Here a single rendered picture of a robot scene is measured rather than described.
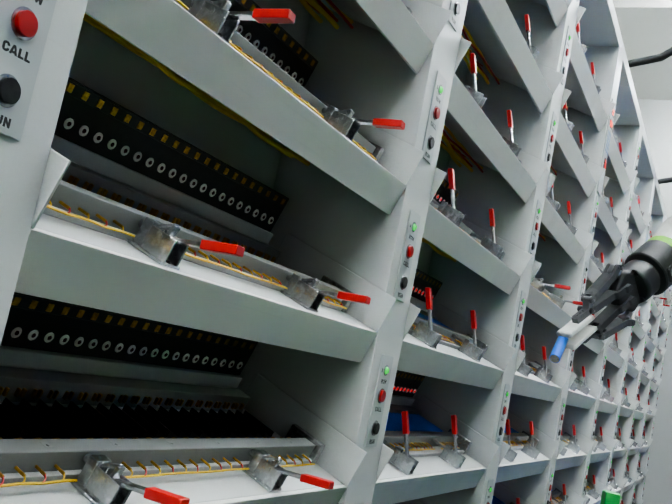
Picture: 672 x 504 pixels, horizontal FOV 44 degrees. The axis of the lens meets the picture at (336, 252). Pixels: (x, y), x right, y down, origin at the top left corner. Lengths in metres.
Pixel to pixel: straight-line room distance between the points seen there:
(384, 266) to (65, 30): 0.62
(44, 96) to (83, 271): 0.13
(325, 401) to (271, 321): 0.28
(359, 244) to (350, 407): 0.21
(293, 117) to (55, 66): 0.32
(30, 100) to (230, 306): 0.30
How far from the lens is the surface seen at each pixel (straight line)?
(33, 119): 0.56
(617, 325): 1.60
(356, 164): 0.97
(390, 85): 1.16
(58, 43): 0.58
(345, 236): 1.12
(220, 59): 0.73
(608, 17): 2.48
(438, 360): 1.35
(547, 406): 2.44
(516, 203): 1.80
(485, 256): 1.51
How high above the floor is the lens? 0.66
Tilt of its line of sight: 7 degrees up
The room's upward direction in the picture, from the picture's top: 12 degrees clockwise
